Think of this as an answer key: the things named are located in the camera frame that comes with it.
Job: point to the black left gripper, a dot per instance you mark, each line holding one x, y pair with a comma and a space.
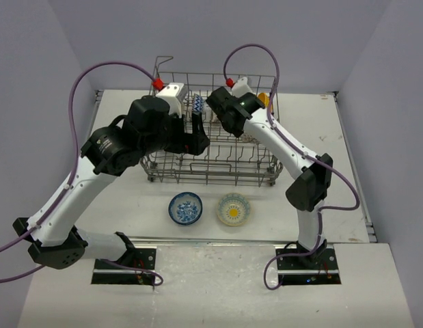
195, 143

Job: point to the blue zigzag pattern bowl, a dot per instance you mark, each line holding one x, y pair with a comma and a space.
197, 104

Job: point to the blue white floral bowl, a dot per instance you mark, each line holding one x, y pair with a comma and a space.
185, 208

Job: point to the yellow teal flower bowl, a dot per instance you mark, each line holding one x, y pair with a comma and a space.
233, 209

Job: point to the brown lattice pattern bowl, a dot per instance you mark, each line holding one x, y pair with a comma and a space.
248, 139

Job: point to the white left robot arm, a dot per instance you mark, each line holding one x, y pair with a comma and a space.
148, 126

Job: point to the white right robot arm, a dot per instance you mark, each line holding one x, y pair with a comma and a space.
247, 114

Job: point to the white green floral bowl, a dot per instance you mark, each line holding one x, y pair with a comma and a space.
213, 117

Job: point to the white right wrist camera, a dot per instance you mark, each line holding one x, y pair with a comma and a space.
239, 88

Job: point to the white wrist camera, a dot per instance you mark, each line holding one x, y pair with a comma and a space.
169, 98
239, 88

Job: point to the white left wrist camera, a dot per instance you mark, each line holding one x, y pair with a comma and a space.
169, 98

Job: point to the grey wire dish rack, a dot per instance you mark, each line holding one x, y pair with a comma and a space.
227, 160

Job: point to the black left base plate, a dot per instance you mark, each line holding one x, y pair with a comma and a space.
128, 271

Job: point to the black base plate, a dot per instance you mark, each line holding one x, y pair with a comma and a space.
293, 272
128, 271

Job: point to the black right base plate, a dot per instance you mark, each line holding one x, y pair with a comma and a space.
293, 272

